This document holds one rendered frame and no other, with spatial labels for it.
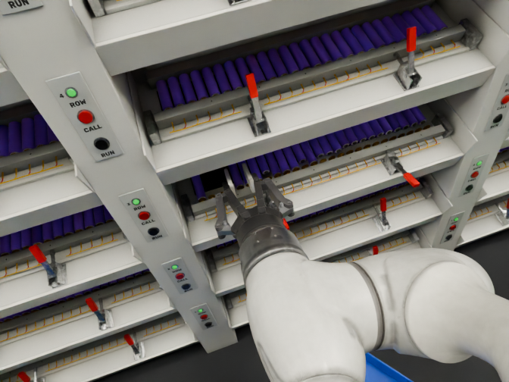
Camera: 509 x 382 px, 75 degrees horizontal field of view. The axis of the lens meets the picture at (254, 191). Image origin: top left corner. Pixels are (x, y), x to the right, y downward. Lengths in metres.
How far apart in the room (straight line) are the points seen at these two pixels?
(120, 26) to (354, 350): 0.43
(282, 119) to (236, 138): 0.08
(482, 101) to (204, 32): 0.54
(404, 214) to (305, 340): 0.64
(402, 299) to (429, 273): 0.04
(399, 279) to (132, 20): 0.42
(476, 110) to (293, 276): 0.54
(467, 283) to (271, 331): 0.20
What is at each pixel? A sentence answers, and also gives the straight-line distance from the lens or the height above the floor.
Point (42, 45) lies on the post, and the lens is 0.46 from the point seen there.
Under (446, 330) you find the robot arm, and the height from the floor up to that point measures 0.65.
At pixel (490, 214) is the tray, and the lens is 1.25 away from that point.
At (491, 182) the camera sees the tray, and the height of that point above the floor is 0.30.
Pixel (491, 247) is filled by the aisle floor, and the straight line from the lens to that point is 1.33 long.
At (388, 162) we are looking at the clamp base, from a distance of 0.74.
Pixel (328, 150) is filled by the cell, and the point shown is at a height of 0.54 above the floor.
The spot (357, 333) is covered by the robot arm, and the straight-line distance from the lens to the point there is 0.38.
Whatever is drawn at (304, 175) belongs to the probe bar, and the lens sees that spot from 0.68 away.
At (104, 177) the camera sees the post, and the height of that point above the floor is 0.69.
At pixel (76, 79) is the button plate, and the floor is 0.84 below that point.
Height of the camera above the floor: 0.99
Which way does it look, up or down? 44 degrees down
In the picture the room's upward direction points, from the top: 12 degrees counter-clockwise
